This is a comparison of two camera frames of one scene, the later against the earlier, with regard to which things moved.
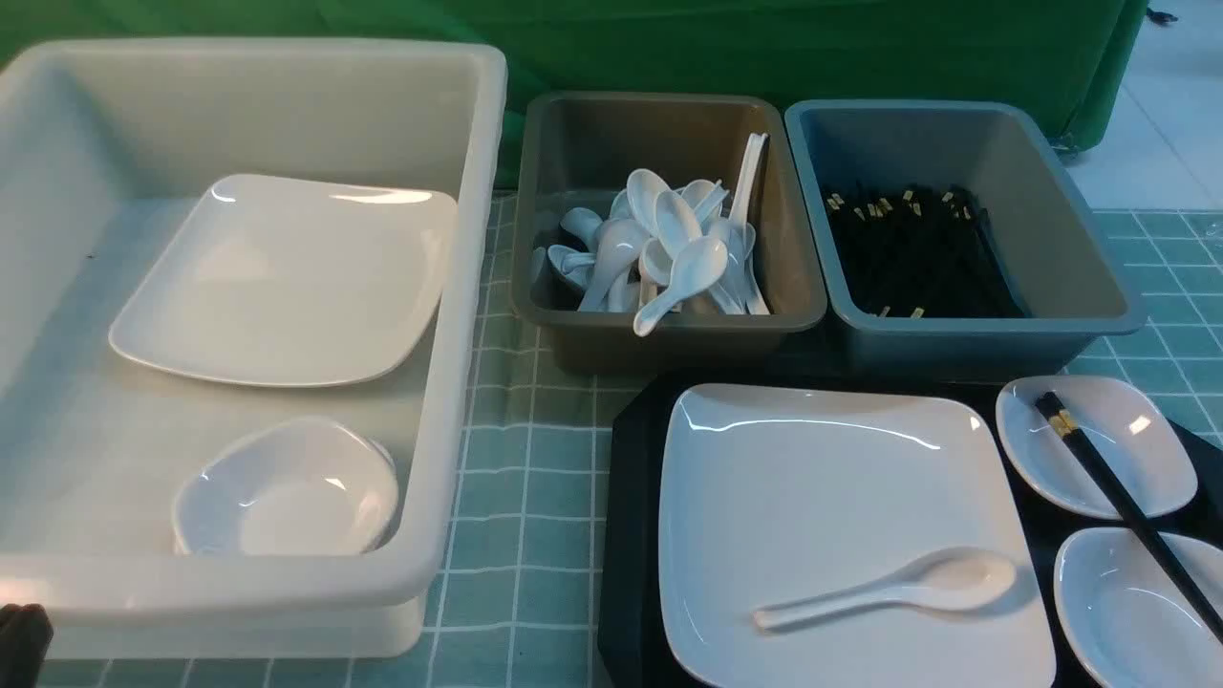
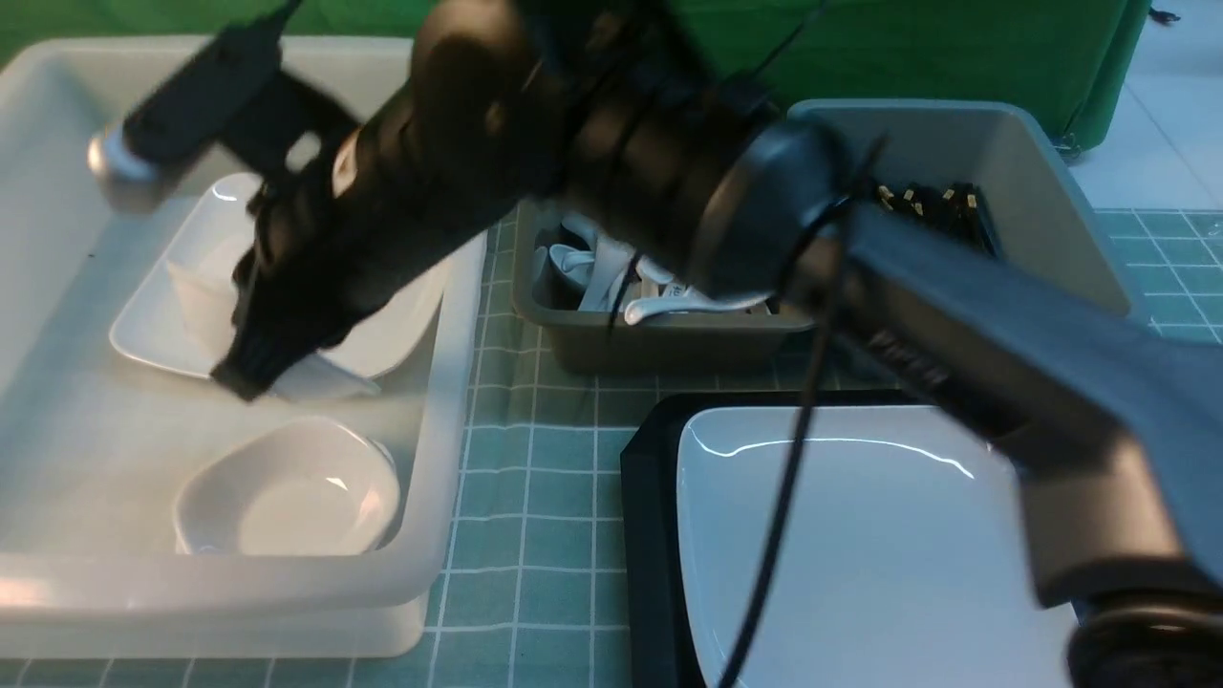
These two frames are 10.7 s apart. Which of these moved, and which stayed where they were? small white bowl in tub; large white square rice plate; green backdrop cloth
Moved: large white square rice plate
Stayed: green backdrop cloth; small white bowl in tub
